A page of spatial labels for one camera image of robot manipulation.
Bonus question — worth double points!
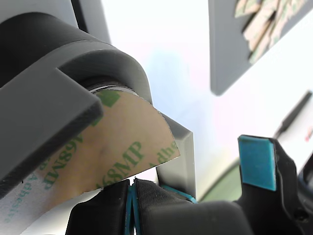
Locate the pale green round object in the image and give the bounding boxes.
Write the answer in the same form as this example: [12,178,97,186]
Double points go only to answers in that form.
[198,159,243,203]

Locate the thin black rod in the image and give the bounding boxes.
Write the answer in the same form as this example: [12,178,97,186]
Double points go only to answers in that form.
[272,90,313,139]

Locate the pile of peeled film pieces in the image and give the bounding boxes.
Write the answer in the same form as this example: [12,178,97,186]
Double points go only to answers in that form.
[234,0,313,65]

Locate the grey printed fixture with legs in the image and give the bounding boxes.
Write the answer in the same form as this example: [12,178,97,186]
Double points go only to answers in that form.
[0,0,196,199]

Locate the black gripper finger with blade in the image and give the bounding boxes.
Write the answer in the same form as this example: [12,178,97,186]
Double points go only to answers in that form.
[65,179,130,235]

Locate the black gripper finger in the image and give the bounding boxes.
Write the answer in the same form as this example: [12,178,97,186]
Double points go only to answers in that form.
[131,178,254,235]

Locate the wide black blue-padded gripper finger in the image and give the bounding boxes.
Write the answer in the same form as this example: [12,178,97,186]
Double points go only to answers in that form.
[160,185,198,204]

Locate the dark grey tray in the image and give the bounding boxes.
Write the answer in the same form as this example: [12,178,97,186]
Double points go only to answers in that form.
[209,0,313,96]

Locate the black wide-finger gripper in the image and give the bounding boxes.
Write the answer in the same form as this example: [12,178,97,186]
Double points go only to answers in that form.
[233,134,313,235]

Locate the tan adhesive liner film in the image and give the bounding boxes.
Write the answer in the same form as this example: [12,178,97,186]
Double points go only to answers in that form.
[0,89,181,228]

